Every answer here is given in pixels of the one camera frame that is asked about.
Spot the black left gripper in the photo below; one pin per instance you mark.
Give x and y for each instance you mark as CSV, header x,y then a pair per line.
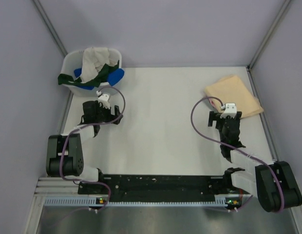
x,y
111,117

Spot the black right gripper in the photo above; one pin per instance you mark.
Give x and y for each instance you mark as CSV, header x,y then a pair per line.
x,y
215,116

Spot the cream yellow t shirt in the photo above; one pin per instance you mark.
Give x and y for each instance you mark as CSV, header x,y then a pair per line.
x,y
231,89

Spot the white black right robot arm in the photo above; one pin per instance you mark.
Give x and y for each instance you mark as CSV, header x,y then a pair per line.
x,y
272,183

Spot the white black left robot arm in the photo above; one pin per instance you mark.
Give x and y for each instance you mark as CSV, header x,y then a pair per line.
x,y
65,153

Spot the folded pink t shirt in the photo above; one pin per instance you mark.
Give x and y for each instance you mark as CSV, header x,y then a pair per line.
x,y
215,103

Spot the dark green t shirt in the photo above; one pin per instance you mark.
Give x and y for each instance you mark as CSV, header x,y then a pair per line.
x,y
66,79

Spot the blue t shirt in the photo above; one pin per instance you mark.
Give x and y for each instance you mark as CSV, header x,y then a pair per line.
x,y
110,75

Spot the white crumpled t shirt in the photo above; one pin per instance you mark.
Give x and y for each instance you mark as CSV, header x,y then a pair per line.
x,y
94,60

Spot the white laundry basket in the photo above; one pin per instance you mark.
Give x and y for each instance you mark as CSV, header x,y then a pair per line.
x,y
73,60

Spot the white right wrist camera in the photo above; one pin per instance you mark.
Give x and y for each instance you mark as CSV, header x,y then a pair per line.
x,y
229,110

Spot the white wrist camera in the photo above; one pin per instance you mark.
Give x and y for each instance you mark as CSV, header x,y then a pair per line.
x,y
229,110
103,99

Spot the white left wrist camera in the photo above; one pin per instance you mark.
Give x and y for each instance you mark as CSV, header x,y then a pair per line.
x,y
103,99

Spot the right aluminium table edge rail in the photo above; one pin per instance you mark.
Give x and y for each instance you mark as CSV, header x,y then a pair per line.
x,y
267,130

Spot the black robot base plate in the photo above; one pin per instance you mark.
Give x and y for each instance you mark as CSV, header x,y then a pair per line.
x,y
167,188

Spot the white slotted cable duct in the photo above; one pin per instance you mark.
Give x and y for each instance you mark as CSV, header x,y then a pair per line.
x,y
98,202

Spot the left aluminium corner post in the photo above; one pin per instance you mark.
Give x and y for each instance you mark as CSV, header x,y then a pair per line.
x,y
47,22

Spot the aluminium corner post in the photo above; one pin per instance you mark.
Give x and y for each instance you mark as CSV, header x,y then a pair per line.
x,y
47,22
270,33

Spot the right aluminium corner post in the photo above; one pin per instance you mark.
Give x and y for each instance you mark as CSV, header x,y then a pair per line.
x,y
270,33

